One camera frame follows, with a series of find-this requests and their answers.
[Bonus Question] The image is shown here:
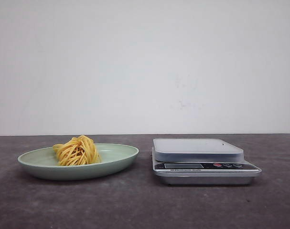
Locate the yellow vermicelli noodle bundle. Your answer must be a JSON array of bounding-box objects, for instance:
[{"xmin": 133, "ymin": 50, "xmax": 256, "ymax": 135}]
[{"xmin": 53, "ymin": 135, "xmax": 102, "ymax": 166}]

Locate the pale green shallow plate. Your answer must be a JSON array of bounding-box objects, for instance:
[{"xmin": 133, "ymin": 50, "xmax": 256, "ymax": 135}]
[{"xmin": 18, "ymin": 143, "xmax": 139, "ymax": 181}]

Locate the silver digital kitchen scale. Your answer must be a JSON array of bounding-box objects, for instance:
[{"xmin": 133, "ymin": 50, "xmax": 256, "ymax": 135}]
[{"xmin": 152, "ymin": 138, "xmax": 262, "ymax": 185}]

